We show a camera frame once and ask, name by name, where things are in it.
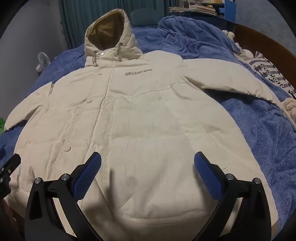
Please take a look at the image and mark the cream hooded jacket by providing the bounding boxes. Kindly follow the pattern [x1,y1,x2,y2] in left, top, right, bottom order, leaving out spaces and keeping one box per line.
[3,9,296,241]

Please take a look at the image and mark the plain blue fleece blanket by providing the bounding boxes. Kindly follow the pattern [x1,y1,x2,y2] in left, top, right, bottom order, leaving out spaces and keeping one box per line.
[157,15,242,63]

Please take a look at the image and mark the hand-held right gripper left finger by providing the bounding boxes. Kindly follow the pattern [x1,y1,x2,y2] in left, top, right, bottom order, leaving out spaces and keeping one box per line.
[24,152,102,241]

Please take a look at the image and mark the blue shelf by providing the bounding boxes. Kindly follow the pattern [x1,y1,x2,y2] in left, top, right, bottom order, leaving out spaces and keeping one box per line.
[217,0,238,30]

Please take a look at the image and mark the teal chair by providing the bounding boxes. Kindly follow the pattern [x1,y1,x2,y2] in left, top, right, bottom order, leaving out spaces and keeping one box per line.
[131,9,160,27]

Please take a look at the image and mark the striped printed cloth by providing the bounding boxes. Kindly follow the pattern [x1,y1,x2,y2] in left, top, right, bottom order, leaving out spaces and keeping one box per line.
[248,51,296,100]

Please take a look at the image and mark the white fan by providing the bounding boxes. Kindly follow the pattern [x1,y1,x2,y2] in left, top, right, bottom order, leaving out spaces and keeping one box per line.
[36,52,51,72]

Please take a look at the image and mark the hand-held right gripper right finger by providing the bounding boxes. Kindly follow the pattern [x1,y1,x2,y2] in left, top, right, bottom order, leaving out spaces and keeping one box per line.
[194,152,272,241]

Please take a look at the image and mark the mottled blue blanket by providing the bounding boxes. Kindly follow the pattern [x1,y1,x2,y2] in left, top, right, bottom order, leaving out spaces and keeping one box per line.
[0,25,296,241]

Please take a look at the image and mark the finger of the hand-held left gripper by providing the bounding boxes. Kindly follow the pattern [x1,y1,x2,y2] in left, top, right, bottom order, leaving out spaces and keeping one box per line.
[0,154,21,177]

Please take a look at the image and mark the brown wooden headboard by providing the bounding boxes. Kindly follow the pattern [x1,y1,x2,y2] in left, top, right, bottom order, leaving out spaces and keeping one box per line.
[233,23,296,86]

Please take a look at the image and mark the white fluffy cloth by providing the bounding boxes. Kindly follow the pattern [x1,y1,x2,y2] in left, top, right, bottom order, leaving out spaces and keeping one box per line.
[222,30,296,116]

